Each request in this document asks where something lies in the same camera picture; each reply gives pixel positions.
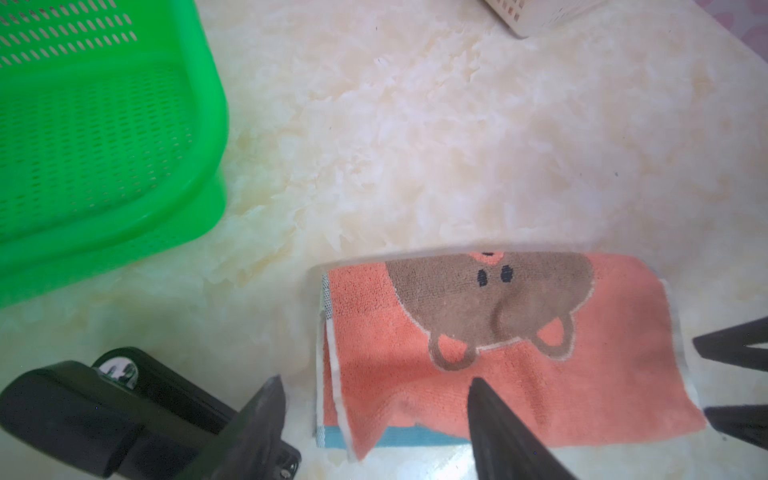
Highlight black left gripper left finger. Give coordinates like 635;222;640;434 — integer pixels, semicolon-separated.
176;375;286;480

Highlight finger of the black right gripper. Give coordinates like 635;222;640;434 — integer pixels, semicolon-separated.
704;405;768;450
693;317;767;363

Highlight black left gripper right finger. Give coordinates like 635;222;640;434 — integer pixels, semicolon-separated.
467;377;575;480

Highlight black marker device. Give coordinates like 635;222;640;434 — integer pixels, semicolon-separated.
1;347;302;479

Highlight green plastic basket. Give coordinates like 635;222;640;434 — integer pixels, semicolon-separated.
1;0;228;306

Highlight white plastic basket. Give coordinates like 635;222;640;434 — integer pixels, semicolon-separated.
485;0;604;38

